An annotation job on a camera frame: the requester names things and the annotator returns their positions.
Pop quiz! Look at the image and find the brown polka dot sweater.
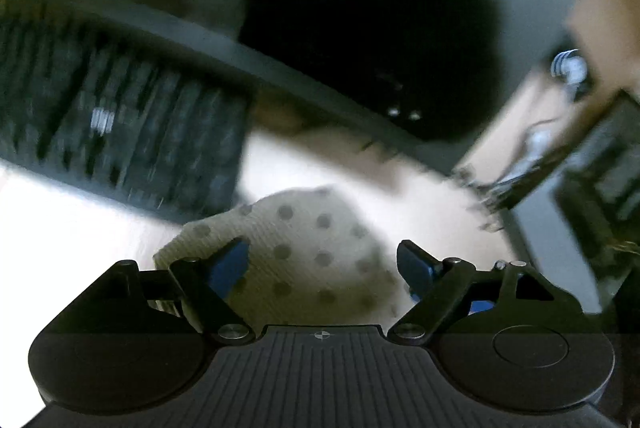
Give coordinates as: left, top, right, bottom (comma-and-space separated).
153, 186, 413, 330

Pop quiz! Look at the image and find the white glass-sided computer case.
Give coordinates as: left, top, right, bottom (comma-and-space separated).
501, 91, 639, 314

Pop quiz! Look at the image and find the black keyboard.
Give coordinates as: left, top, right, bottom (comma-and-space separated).
1, 14, 252, 222

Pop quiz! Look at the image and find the black wall power strip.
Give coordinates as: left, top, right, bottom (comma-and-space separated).
544, 32, 596, 104

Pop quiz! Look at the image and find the white power cable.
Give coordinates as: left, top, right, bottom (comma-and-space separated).
499, 50, 589, 189

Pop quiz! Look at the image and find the black curved monitor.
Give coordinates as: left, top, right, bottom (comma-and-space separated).
0, 0, 622, 174

